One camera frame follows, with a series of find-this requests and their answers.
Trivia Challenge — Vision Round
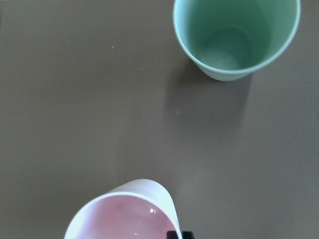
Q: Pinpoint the green cup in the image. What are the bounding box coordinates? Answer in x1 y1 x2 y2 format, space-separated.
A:
172 0 301 82

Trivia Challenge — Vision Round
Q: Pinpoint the pink cup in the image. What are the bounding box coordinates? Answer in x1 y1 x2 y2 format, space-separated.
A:
64 179 183 239

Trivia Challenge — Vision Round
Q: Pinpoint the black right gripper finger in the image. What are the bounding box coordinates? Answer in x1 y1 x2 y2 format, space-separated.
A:
166 231 193 239

